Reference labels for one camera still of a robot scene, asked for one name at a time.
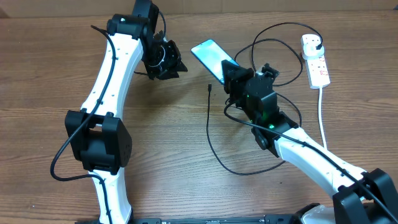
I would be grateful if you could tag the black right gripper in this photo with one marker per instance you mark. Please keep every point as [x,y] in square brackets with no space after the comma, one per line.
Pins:
[237,76]

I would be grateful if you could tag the white power strip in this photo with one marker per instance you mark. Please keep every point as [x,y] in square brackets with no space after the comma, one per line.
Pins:
[317,72]

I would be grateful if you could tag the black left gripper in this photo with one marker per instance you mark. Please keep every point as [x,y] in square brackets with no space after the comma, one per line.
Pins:
[173,63]

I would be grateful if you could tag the white charger plug adapter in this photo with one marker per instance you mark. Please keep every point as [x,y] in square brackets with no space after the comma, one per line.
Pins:
[309,43]

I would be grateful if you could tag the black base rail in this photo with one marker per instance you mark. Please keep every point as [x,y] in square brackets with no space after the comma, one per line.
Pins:
[267,219]

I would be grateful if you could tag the blue Galaxy smartphone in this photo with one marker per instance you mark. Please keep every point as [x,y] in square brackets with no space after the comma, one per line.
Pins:
[210,54]

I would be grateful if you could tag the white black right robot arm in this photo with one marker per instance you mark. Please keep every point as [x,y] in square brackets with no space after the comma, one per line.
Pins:
[358,196]

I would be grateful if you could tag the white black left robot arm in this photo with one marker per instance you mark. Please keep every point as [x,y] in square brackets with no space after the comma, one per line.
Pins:
[96,133]

